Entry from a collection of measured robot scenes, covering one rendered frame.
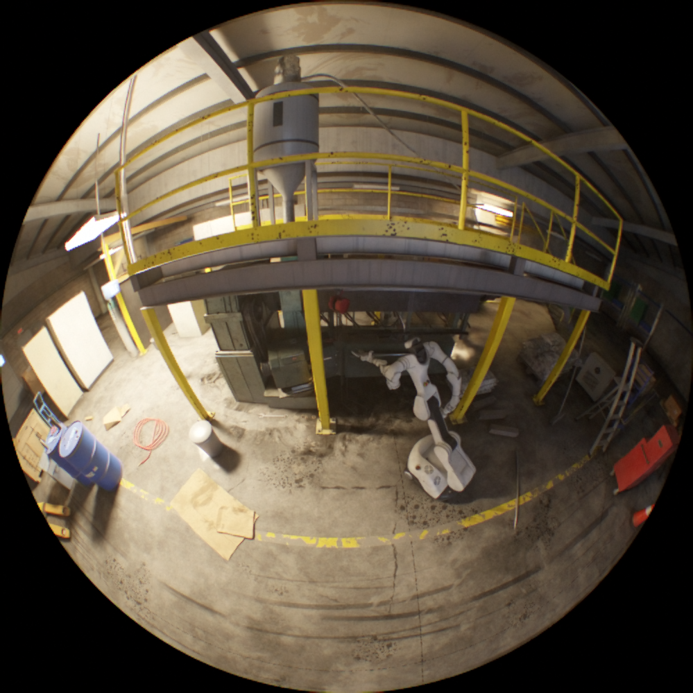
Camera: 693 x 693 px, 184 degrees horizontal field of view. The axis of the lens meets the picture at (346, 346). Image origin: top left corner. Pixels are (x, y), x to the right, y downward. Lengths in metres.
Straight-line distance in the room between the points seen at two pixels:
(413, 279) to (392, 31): 3.77
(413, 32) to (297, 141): 2.73
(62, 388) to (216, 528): 5.01
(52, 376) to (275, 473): 5.53
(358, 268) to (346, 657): 3.19
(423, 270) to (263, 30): 3.97
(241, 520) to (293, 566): 0.67
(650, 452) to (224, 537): 5.15
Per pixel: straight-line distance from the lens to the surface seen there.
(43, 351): 6.29
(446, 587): 2.42
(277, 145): 2.33
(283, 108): 2.50
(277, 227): 1.44
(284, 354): 2.26
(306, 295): 1.52
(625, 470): 4.33
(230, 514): 2.50
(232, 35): 4.21
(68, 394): 6.51
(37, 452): 6.35
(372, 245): 1.90
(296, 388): 2.52
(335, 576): 2.22
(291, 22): 4.04
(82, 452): 3.38
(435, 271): 1.63
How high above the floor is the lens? 2.20
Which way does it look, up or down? 36 degrees down
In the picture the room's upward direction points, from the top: 1 degrees counter-clockwise
